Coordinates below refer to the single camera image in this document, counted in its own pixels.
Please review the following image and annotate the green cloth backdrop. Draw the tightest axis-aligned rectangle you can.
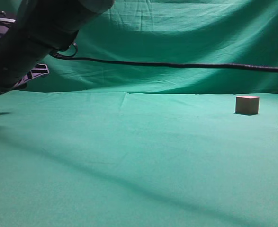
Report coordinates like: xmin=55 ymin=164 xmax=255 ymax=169
xmin=0 ymin=0 xmax=278 ymax=227

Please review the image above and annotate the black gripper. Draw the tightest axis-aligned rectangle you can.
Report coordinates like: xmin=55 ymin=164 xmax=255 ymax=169
xmin=0 ymin=24 xmax=79 ymax=93

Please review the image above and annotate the wooden cube block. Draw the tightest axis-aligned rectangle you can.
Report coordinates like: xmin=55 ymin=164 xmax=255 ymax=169
xmin=235 ymin=96 xmax=260 ymax=115

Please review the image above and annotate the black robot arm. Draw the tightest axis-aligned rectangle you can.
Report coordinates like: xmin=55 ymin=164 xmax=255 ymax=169
xmin=0 ymin=0 xmax=114 ymax=94

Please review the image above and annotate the black cable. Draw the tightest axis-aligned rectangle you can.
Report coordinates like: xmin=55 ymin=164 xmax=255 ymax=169
xmin=49 ymin=41 xmax=278 ymax=74

